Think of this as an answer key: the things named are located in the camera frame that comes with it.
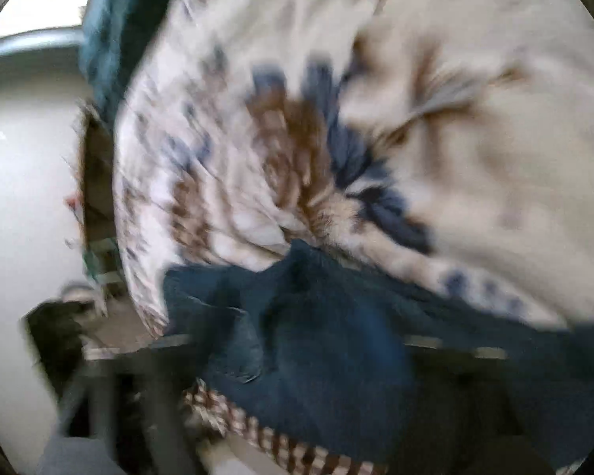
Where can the dark blue jeans pants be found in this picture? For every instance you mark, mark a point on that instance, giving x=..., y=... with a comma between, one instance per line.
x=326, y=336

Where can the red desk item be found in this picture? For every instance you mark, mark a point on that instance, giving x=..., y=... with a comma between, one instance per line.
x=73, y=203

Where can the black and white floor object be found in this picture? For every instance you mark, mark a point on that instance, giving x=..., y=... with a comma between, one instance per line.
x=54, y=329

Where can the window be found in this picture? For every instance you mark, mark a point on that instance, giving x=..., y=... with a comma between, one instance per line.
x=34, y=15

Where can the checkered bed sheet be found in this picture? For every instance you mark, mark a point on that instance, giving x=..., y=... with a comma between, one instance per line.
x=257, y=435

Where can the wooden desk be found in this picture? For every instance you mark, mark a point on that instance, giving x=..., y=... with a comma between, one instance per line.
x=95, y=178

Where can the floral quilt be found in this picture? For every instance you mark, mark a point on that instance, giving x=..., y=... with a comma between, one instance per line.
x=425, y=133

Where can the folded blue duvet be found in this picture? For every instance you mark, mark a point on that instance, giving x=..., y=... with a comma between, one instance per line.
x=116, y=24

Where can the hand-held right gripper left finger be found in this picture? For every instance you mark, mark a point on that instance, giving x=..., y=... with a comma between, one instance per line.
x=166, y=405

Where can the green rack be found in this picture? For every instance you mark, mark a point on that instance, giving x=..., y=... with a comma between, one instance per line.
x=99, y=262

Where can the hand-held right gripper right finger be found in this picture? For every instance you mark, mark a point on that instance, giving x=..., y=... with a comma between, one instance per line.
x=455, y=396

